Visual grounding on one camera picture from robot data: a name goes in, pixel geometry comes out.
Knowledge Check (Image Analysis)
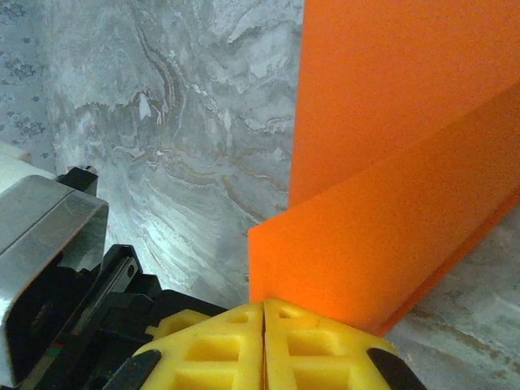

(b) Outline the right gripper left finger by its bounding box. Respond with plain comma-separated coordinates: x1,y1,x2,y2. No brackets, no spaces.
109,299,266,390

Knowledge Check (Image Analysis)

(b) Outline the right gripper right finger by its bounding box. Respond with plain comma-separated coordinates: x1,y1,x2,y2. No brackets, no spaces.
262,298,427,390

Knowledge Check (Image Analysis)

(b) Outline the orange paper sheet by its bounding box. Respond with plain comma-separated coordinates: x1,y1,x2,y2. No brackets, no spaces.
247,0,520,338

